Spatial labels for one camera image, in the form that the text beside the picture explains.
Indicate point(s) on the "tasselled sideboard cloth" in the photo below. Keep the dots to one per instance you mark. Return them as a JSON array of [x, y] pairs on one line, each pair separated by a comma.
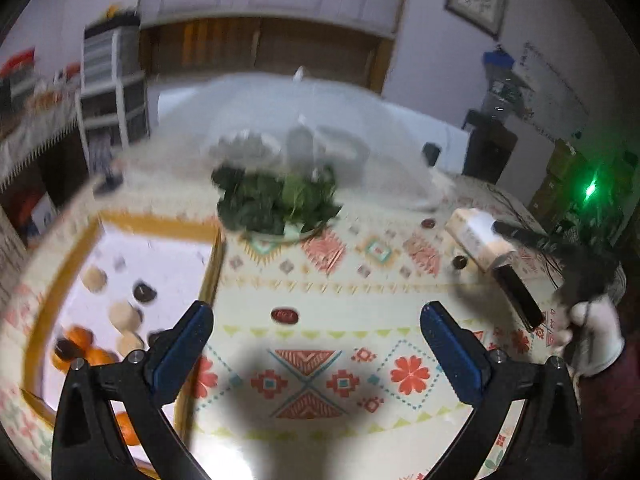
[[35, 135]]

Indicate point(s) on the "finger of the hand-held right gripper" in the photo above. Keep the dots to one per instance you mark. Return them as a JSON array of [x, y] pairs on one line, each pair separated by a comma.
[[522, 300], [522, 236]]

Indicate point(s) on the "blue object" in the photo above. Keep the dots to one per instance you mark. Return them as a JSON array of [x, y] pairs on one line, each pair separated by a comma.
[[497, 65]]

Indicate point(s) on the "whiteboard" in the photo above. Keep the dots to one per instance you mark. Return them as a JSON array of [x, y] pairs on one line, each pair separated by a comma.
[[550, 90]]

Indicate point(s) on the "small orange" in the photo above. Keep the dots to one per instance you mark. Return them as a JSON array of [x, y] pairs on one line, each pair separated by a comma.
[[102, 358], [82, 337]]

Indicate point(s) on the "white plate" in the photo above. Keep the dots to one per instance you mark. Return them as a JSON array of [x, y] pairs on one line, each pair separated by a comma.
[[295, 235]]

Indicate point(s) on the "phone stand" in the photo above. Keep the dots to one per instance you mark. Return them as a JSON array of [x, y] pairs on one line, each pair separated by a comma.
[[107, 182]]

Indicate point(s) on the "leafy greens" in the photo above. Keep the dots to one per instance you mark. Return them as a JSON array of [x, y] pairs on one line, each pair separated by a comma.
[[270, 200]]

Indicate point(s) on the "black bag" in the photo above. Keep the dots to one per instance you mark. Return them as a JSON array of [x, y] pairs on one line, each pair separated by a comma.
[[112, 22]]

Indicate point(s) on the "blue and white box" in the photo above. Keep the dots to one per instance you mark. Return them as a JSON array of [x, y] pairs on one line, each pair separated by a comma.
[[42, 212]]

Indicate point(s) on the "black chair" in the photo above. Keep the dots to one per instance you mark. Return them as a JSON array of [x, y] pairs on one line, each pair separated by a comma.
[[487, 150]]

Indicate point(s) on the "white foam tray yellow tape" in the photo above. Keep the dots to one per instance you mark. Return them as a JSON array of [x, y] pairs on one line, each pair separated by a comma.
[[165, 255]]

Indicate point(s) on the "beige carton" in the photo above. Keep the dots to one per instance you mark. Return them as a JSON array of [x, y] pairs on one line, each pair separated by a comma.
[[477, 237]]

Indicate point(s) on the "person's right hand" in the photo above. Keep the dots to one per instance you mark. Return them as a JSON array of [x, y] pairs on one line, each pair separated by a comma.
[[600, 340]]

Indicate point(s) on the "stack of cardboard boxes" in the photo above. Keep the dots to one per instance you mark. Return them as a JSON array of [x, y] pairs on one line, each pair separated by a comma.
[[552, 185]]

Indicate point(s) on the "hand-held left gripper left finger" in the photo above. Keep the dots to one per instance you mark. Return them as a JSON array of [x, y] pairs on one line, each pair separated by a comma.
[[182, 350]]

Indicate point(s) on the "large white plastic drawer unit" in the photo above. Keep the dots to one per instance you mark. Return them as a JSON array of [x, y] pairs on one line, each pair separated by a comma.
[[117, 115]]

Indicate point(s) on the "small white plastic drawer unit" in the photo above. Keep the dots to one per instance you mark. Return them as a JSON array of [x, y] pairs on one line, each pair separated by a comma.
[[107, 55]]

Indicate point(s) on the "dark round fruit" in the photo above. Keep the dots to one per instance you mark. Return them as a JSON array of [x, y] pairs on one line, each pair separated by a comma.
[[143, 291], [65, 348], [156, 338]]

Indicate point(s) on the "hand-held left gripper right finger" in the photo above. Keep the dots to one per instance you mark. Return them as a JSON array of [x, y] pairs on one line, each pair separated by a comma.
[[450, 350]]

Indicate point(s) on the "white mesh food cover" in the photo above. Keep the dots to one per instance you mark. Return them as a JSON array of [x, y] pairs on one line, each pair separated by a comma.
[[350, 110]]

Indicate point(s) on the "wooden wall panel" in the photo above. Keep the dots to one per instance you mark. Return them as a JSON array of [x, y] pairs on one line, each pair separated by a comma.
[[260, 47]]

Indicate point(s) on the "red box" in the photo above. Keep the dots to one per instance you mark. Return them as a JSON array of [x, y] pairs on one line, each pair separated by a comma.
[[17, 62]]

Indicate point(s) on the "large orange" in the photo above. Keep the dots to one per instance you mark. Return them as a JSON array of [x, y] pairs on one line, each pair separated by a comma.
[[129, 430]]

